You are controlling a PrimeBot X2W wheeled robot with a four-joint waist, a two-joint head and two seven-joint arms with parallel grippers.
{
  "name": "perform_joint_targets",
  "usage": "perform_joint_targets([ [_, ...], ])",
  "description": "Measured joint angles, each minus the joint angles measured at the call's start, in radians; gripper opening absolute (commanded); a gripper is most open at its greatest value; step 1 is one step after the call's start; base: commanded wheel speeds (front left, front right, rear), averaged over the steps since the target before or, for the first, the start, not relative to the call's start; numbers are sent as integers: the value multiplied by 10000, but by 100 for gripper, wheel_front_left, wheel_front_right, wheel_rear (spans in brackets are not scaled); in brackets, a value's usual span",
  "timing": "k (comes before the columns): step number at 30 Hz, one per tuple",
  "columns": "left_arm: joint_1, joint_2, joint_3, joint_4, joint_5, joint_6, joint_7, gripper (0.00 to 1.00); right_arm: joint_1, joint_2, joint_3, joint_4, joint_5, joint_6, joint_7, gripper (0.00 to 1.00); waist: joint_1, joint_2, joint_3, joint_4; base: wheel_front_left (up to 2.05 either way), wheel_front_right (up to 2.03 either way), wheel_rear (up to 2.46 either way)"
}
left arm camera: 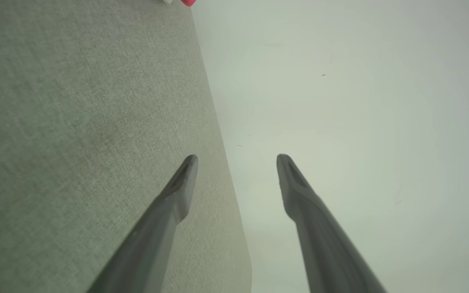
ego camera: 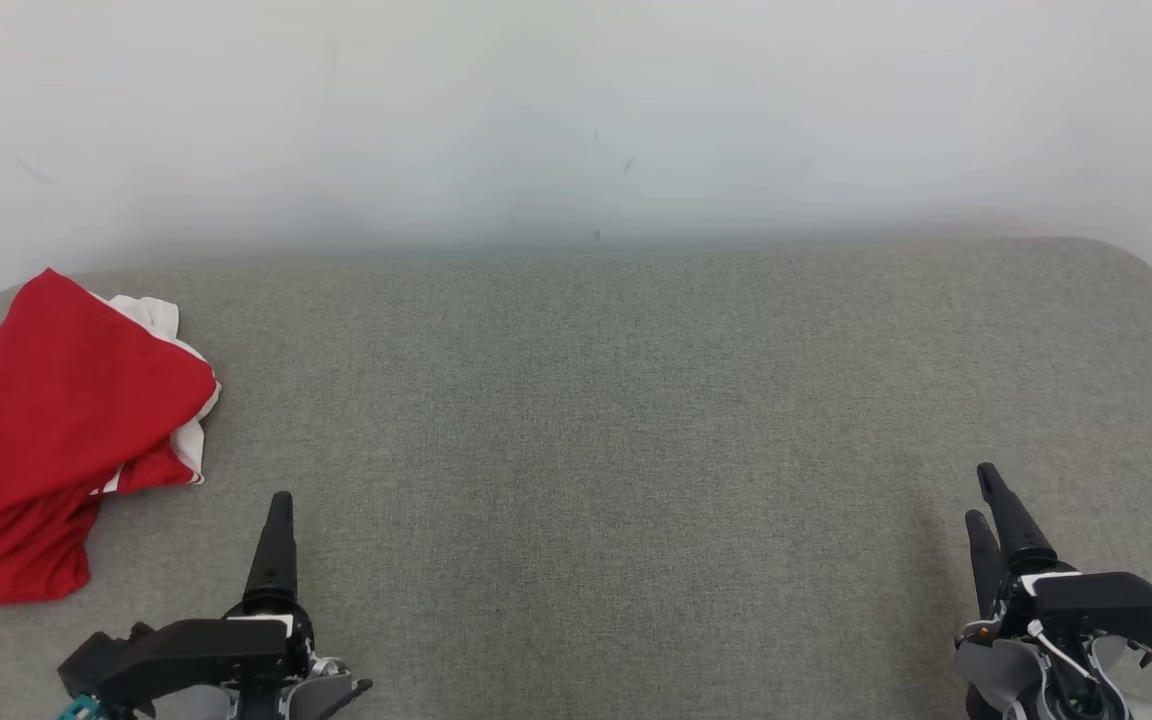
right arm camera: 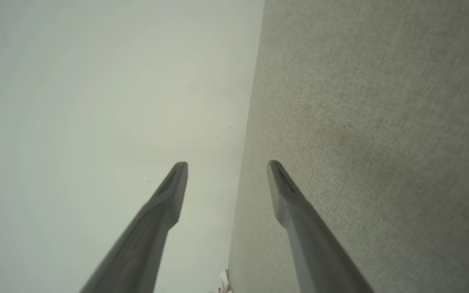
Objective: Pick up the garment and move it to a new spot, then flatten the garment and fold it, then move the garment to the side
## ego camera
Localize thin white cable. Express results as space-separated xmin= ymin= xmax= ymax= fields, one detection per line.
xmin=1028 ymin=620 xmax=1099 ymax=683

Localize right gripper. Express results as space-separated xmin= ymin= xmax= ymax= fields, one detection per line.
xmin=954 ymin=462 xmax=1152 ymax=720

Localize red shorts with white stripe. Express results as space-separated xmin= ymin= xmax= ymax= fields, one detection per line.
xmin=0 ymin=268 xmax=222 ymax=503

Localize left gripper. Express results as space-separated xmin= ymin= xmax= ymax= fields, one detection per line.
xmin=161 ymin=491 xmax=374 ymax=720

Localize red white basketball jersey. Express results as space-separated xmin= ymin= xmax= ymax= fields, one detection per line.
xmin=0 ymin=293 xmax=207 ymax=606

